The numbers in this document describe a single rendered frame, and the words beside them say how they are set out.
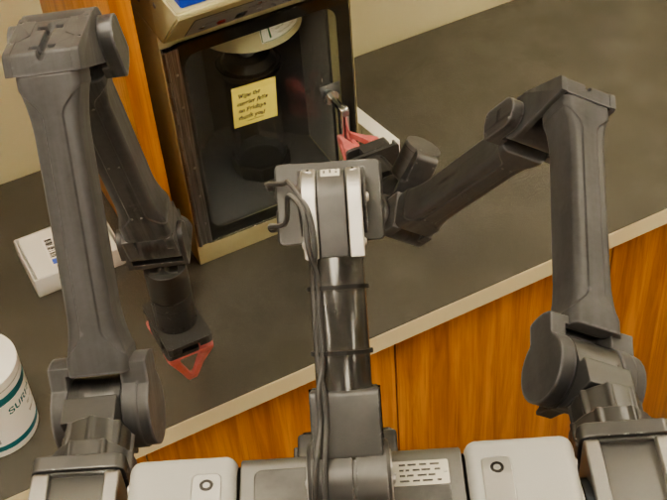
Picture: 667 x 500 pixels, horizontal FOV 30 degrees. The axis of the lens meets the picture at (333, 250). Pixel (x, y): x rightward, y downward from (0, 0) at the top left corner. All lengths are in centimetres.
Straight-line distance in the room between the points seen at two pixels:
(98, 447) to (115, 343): 12
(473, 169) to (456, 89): 85
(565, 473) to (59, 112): 58
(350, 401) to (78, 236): 36
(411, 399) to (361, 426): 120
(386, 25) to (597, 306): 140
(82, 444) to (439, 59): 154
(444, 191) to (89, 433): 68
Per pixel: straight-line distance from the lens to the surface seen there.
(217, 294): 207
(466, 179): 164
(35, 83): 121
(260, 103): 196
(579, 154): 140
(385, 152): 196
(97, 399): 125
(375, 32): 260
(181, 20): 170
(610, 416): 118
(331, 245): 100
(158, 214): 151
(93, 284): 123
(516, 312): 220
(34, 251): 217
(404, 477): 108
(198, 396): 193
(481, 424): 238
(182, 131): 193
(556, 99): 146
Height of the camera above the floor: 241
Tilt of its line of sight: 44 degrees down
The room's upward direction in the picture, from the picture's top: 5 degrees counter-clockwise
